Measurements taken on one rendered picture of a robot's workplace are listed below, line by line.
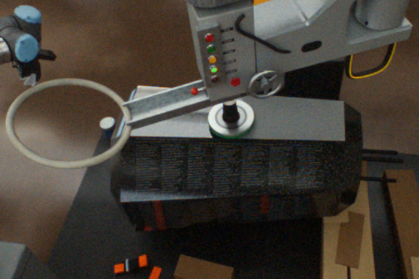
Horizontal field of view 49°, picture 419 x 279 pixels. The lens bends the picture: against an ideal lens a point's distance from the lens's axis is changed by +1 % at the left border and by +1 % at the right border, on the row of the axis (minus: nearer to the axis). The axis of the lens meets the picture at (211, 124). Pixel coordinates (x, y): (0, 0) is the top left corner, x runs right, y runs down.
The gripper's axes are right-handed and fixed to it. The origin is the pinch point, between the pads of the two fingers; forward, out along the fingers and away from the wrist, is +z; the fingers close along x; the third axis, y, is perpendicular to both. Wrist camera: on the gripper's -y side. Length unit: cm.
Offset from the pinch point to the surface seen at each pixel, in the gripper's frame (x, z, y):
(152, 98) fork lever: 37, -7, -33
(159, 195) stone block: 59, 38, -30
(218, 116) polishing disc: 56, 1, -60
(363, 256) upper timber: 144, 40, -93
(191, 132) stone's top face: 51, 11, -49
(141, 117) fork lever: 42.5, -5.8, -22.5
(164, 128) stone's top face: 40, 15, -44
